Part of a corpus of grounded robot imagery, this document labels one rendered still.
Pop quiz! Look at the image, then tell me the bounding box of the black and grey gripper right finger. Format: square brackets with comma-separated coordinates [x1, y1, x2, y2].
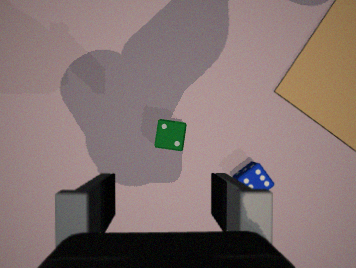
[211, 173, 273, 244]

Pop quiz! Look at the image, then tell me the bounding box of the green die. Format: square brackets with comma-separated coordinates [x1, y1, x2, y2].
[155, 119, 187, 151]

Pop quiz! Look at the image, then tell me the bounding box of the tan flat mat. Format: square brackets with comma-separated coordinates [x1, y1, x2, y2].
[275, 0, 356, 152]

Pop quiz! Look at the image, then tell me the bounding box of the blue die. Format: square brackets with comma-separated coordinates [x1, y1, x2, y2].
[233, 161, 274, 190]

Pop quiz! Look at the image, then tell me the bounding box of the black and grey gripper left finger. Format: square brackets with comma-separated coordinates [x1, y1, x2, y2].
[55, 173, 115, 248]

